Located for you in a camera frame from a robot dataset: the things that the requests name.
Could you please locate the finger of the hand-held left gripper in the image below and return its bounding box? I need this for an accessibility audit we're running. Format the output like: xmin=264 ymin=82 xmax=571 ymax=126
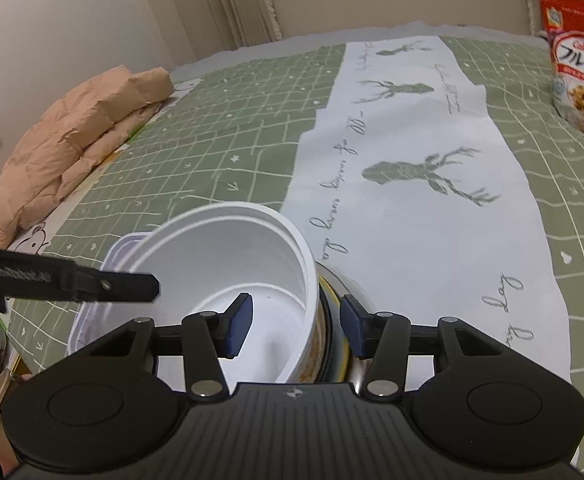
xmin=76 ymin=265 xmax=161 ymax=304

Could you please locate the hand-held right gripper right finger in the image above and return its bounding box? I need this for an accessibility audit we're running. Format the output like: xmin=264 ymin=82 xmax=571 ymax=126
xmin=340 ymin=295 xmax=518 ymax=401

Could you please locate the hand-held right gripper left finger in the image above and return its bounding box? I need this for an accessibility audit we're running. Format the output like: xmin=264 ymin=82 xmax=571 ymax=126
xmin=74 ymin=292 xmax=253 ymax=401

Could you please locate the clear lavender plastic container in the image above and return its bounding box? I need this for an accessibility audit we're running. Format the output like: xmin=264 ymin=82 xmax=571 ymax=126
xmin=68 ymin=231 xmax=155 ymax=361

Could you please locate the stainless steel bowl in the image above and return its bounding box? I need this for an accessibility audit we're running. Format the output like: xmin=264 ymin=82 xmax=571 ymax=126
xmin=316 ymin=264 xmax=375 ymax=396

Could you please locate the white plastic cup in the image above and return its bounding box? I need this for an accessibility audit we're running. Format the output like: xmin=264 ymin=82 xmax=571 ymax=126
xmin=126 ymin=202 xmax=319 ymax=386

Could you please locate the white deer print cloth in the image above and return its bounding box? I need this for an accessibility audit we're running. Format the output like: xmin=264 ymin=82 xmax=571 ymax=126
xmin=279 ymin=35 xmax=573 ymax=386

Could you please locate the peach folded duvet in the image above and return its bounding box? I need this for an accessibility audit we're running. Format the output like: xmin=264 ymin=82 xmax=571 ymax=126
xmin=0 ymin=65 xmax=175 ymax=252

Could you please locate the green checked bed sheet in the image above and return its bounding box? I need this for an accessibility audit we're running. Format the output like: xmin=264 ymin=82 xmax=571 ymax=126
xmin=0 ymin=22 xmax=584 ymax=480

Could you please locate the red cereal bag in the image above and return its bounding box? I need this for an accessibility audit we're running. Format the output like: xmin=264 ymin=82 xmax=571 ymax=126
xmin=537 ymin=0 xmax=584 ymax=141

